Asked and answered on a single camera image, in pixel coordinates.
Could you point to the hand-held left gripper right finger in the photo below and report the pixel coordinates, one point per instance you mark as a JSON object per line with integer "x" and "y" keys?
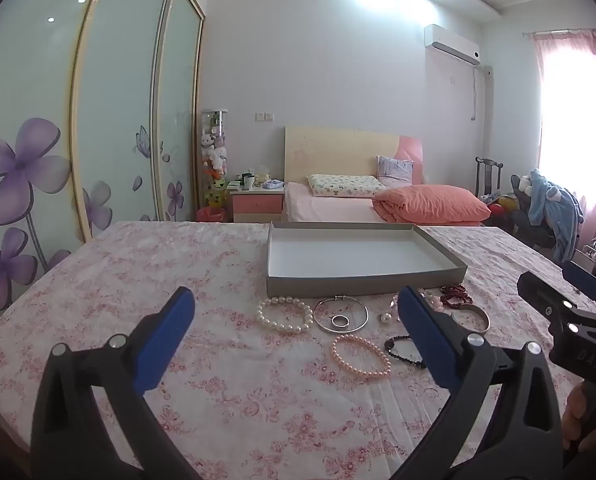
{"x": 423, "y": 330}

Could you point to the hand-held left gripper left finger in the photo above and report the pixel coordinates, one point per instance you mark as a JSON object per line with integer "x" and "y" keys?
{"x": 165, "y": 335}

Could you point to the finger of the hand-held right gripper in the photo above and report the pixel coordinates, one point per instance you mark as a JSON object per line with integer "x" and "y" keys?
{"x": 543, "y": 295}
{"x": 590, "y": 282}

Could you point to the silver cuff bangle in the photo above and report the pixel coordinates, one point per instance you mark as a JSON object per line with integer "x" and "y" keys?
{"x": 480, "y": 322}

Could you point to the grey cardboard box tray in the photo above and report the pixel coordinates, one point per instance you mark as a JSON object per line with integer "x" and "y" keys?
{"x": 348, "y": 255}

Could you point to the person's right hand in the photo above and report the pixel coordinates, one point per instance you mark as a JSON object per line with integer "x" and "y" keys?
{"x": 574, "y": 417}

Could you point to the small pearl earring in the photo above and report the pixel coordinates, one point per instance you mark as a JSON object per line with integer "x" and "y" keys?
{"x": 386, "y": 317}

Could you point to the pink floral tablecloth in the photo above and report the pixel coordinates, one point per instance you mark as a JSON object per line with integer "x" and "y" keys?
{"x": 178, "y": 260}

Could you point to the blue plush clothing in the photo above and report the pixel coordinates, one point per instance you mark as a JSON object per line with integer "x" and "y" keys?
{"x": 553, "y": 202}

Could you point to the folded salmon quilt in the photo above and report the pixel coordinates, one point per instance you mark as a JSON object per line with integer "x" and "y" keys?
{"x": 428, "y": 202}

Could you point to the red lined trash bin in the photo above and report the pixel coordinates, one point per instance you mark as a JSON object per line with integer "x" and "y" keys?
{"x": 210, "y": 214}

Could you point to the dark wooden chair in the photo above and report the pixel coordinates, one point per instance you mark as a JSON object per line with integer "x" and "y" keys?
{"x": 488, "y": 175}

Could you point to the pink bed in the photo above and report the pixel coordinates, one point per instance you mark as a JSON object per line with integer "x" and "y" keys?
{"x": 328, "y": 207}

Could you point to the pink and white nightstand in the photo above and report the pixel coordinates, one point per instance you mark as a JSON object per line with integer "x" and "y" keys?
{"x": 257, "y": 205}

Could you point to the purple print pillow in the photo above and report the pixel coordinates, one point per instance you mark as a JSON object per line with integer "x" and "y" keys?
{"x": 394, "y": 169}

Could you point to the floral print pillow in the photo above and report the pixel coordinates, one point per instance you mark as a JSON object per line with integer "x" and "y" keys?
{"x": 343, "y": 185}

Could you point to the plush toy display tube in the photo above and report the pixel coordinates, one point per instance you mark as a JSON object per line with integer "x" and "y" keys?
{"x": 214, "y": 155}

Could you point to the cream and pink headboard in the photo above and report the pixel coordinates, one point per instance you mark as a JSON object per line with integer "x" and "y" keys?
{"x": 338, "y": 152}

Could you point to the flower print sliding wardrobe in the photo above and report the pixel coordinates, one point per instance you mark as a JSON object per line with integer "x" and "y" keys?
{"x": 113, "y": 110}

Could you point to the white air conditioner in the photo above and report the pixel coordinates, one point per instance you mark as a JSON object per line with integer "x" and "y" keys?
{"x": 453, "y": 44}

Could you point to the white wall switch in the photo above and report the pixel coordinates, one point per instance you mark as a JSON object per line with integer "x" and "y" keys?
{"x": 264, "y": 116}

